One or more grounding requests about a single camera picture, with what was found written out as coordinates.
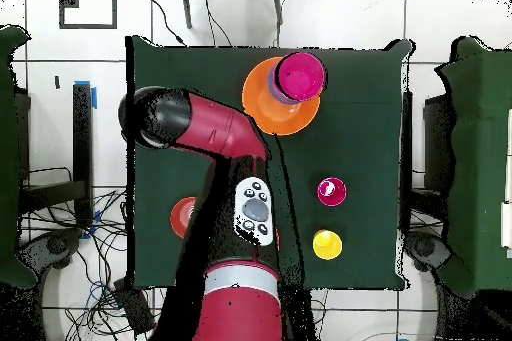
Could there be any large orange bowl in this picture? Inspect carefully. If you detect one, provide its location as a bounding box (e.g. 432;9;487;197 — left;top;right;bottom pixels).
241;56;321;136

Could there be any light blue bowl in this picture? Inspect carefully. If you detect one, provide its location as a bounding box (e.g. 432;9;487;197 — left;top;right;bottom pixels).
266;64;301;105

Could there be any pink-red bowl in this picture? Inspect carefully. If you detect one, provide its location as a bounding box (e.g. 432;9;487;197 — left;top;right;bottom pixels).
275;51;326;101

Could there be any pink-red cup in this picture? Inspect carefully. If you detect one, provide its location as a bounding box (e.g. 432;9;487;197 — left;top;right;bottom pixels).
316;176;348;207

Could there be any small red-orange bowl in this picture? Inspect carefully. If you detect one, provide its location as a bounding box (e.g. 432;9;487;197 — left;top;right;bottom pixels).
169;196;197;240

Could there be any yellow cup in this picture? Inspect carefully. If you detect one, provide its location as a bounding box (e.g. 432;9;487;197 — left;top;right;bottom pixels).
312;229;344;261

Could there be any dark green tablecloth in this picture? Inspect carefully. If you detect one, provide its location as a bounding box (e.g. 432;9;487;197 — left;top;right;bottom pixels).
125;34;413;291

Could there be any blue tape piece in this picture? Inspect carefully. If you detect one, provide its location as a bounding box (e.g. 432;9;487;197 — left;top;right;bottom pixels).
73;79;98;110

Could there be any black power strip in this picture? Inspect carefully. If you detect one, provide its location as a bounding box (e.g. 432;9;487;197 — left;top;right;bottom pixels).
112;277;156;336

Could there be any neighbouring green cloth table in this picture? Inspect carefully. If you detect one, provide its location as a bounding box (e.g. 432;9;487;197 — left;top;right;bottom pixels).
435;35;512;298
0;24;39;290

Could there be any white panel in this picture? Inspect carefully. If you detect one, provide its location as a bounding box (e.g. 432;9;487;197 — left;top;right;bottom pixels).
499;108;512;250

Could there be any black cable with plug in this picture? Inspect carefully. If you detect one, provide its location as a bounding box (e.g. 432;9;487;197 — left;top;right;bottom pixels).
144;0;187;46

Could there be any tangle of cables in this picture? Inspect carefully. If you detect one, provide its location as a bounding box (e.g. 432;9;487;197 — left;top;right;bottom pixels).
19;188;169;341

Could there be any black metal frame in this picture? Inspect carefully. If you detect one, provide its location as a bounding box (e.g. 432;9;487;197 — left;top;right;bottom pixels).
400;90;449;222
17;82;94;228

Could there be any camera tripod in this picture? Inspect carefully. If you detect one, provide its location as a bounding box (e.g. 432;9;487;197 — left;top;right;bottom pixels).
178;0;290;30

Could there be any dark grey pedestal base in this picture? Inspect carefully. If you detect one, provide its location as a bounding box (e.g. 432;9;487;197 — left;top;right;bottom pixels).
17;228;85;272
403;230;455;272

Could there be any black square frame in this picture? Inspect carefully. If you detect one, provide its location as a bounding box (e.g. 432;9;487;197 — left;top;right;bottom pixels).
58;0;118;30

